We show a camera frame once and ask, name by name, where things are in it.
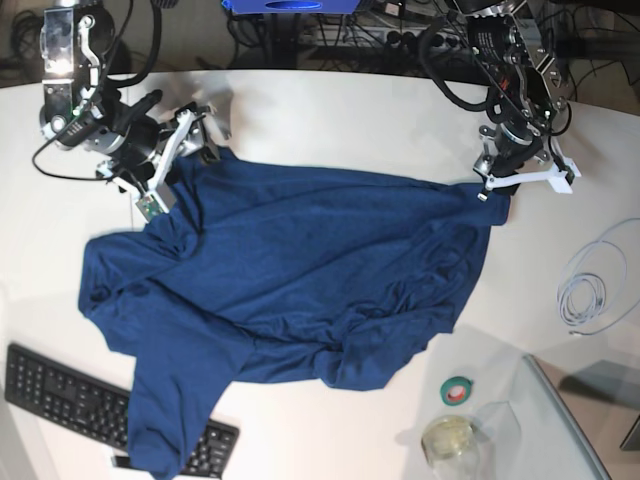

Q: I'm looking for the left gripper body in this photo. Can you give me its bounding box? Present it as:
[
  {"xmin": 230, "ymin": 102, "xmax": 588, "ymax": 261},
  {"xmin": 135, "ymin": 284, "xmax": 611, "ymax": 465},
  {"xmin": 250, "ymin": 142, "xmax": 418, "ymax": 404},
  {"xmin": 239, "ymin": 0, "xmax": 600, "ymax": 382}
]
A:
[{"xmin": 473, "ymin": 122, "xmax": 551, "ymax": 184}]

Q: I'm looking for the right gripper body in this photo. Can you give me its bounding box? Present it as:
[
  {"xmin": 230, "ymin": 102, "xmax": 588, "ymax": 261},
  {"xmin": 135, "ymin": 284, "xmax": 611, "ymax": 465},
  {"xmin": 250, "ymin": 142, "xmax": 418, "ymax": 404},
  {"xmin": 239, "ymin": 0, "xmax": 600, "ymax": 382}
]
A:
[{"xmin": 96, "ymin": 89, "xmax": 163, "ymax": 193}]

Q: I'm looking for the dark blue t-shirt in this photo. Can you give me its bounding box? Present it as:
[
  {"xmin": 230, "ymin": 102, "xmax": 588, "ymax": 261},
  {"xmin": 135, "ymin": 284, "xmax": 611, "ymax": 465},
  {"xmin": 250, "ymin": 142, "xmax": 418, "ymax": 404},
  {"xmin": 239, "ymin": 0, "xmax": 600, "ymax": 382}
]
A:
[{"xmin": 78, "ymin": 151, "xmax": 510, "ymax": 479}]

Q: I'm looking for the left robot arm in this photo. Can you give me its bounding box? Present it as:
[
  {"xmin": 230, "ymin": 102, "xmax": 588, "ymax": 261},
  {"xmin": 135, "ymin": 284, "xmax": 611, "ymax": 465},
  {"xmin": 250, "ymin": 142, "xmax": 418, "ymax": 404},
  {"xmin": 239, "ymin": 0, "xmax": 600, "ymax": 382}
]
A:
[{"xmin": 418, "ymin": 1, "xmax": 581, "ymax": 201}]

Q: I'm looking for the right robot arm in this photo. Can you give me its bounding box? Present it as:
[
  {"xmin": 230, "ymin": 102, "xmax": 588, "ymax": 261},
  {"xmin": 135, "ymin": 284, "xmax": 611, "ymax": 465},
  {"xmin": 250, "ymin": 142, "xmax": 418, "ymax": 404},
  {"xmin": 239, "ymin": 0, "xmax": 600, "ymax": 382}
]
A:
[{"xmin": 40, "ymin": 1, "xmax": 220, "ymax": 197}]

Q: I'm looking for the blue box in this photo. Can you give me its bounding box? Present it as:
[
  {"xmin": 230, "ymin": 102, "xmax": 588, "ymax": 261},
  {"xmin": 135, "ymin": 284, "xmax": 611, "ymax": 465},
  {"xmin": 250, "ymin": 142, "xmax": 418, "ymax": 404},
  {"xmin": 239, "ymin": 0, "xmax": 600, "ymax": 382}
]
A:
[{"xmin": 222, "ymin": 0, "xmax": 359, "ymax": 14}]

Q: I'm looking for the white power strip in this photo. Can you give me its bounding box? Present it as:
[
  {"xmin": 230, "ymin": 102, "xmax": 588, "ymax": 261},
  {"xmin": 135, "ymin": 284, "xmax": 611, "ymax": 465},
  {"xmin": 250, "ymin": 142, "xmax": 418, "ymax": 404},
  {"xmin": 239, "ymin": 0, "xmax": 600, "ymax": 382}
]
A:
[{"xmin": 307, "ymin": 25, "xmax": 469, "ymax": 54}]

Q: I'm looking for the green tape roll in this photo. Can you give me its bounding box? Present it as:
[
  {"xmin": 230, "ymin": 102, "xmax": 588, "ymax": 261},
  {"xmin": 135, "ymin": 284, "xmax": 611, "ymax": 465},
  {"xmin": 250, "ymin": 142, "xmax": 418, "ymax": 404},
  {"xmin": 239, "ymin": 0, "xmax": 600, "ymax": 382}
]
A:
[{"xmin": 440, "ymin": 376, "xmax": 473, "ymax": 406}]

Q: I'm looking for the clear glass jar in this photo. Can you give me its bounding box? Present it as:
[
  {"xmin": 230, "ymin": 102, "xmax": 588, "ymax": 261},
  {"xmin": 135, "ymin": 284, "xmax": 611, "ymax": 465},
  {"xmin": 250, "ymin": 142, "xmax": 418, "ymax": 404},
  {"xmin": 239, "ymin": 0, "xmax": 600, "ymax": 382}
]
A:
[{"xmin": 420, "ymin": 415, "xmax": 495, "ymax": 480}]

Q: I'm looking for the black computer keyboard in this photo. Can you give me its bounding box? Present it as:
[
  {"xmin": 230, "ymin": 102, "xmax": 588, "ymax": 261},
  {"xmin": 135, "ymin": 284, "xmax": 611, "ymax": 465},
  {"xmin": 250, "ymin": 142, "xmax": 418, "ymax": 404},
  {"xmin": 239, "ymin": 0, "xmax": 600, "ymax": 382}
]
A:
[{"xmin": 4, "ymin": 343, "xmax": 240, "ymax": 479}]

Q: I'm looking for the coiled white cable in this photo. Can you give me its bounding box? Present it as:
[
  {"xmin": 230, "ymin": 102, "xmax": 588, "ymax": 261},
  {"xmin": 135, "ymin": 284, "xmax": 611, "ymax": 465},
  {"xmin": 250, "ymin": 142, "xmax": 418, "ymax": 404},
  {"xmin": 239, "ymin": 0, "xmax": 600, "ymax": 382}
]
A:
[{"xmin": 556, "ymin": 217, "xmax": 640, "ymax": 338}]

